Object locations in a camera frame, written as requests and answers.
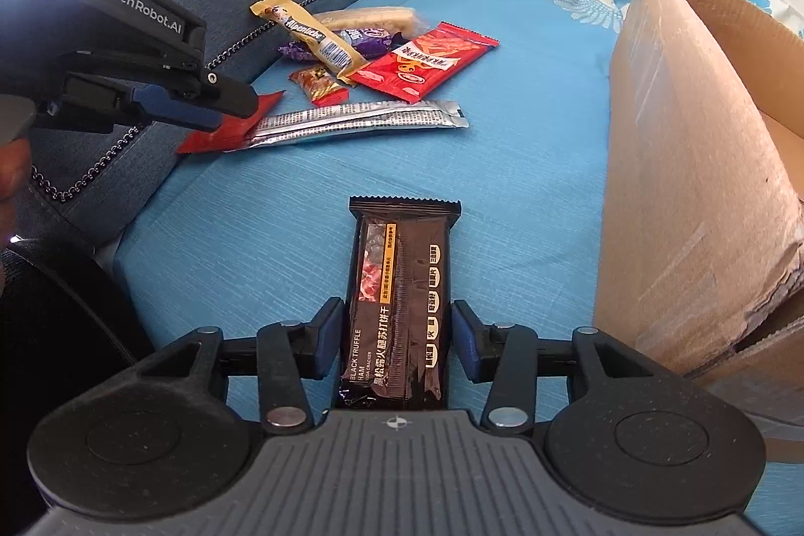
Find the long silver snack packet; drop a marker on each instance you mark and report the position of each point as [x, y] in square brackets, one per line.
[358, 121]

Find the cardboard box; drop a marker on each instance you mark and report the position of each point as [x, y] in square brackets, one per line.
[678, 184]

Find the small red snack packet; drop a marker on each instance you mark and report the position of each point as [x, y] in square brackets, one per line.
[251, 121]

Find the purple candy wrapper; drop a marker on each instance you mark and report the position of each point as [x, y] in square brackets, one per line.
[294, 51]
[372, 41]

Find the small orange candy packet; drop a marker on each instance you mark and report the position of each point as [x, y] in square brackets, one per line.
[319, 85]

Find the person's left hand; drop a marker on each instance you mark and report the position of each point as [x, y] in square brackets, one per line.
[12, 172]

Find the dark brown cracker packet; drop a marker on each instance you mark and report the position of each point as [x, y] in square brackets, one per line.
[402, 291]

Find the large red snack packet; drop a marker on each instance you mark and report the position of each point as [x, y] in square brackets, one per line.
[421, 62]

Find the gold candy stick packet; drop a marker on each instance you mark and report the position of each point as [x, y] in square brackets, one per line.
[314, 37]

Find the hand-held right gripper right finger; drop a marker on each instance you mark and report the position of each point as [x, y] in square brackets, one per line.
[466, 341]

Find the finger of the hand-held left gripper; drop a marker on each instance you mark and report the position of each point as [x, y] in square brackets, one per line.
[179, 109]
[220, 93]

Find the beige snack bar packet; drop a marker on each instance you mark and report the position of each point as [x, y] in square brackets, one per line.
[370, 18]

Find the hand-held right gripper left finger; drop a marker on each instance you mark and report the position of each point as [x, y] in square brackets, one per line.
[328, 338]

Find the blue fan-print sofa cover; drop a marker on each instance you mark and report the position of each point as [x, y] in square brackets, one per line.
[502, 172]

